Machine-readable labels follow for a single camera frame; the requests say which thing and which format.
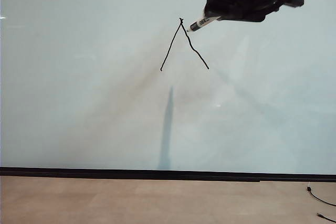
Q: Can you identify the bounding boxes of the white glossy whiteboard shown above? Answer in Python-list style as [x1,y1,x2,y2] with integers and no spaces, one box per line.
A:
[0,0,336,175]

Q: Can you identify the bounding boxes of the black cable with plug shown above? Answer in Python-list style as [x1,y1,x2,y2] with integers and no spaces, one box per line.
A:
[306,182,336,207]
[317,212,336,223]

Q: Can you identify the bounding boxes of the white black whiteboard marker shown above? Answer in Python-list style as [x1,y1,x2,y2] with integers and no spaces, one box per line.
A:
[185,15,223,33]

